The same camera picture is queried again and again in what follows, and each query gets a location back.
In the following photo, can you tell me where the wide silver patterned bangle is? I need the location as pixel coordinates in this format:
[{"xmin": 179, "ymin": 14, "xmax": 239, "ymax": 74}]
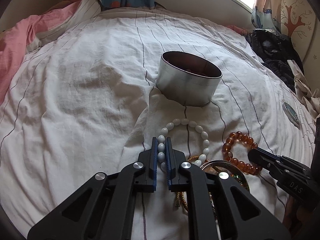
[{"xmin": 200, "ymin": 160, "xmax": 250, "ymax": 192}]

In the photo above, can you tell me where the amber bead bracelet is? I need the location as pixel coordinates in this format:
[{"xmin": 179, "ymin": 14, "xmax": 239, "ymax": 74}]
[{"xmin": 222, "ymin": 130, "xmax": 263, "ymax": 176}]

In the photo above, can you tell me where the round tin lid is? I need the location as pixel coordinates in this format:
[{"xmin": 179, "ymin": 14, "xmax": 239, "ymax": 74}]
[{"xmin": 283, "ymin": 102, "xmax": 300, "ymax": 128}]

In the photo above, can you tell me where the beige cloth bag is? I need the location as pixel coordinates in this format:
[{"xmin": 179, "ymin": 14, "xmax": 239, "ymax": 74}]
[{"xmin": 287, "ymin": 60, "xmax": 320, "ymax": 121}]

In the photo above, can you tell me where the white striped bed sheet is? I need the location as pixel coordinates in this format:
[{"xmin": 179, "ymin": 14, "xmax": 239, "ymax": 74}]
[{"xmin": 1, "ymin": 9, "xmax": 315, "ymax": 236}]

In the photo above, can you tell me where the round silver metal tin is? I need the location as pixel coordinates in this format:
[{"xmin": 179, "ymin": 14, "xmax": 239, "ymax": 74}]
[{"xmin": 156, "ymin": 51, "xmax": 222, "ymax": 107}]

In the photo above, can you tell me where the black clothing pile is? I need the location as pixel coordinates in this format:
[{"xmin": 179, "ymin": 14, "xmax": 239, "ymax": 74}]
[{"xmin": 245, "ymin": 29, "xmax": 304, "ymax": 92}]

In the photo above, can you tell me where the right side whale curtain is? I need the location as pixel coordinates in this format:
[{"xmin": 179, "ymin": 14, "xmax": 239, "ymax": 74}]
[{"xmin": 251, "ymin": 0, "xmax": 281, "ymax": 33}]

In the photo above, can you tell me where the pink blanket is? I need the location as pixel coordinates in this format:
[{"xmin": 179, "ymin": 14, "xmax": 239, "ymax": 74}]
[{"xmin": 1, "ymin": 0, "xmax": 82, "ymax": 102}]

